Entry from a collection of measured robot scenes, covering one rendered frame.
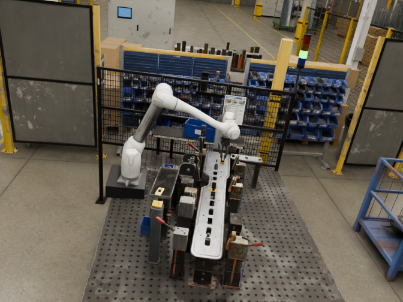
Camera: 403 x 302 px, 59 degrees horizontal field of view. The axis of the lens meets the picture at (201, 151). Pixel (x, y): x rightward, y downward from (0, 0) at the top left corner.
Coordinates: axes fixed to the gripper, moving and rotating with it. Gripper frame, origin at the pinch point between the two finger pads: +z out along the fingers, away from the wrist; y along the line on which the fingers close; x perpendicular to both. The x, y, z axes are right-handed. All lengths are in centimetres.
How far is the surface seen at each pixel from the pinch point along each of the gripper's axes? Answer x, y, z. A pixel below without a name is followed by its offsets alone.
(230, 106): 54, 1, -28
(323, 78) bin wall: 231, 130, -28
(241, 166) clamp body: -8.3, 16.7, 1.9
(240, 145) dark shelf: 34.2, 15.4, 1.8
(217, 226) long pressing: -89, 0, 4
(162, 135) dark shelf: 33, -60, 2
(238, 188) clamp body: -43.3, 14.0, 1.9
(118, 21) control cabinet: 622, -284, -13
